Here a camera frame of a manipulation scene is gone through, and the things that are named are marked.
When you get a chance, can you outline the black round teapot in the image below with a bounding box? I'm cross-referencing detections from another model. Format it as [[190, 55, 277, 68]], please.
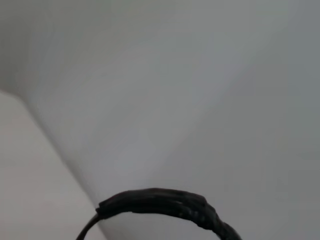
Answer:
[[74, 187, 243, 240]]

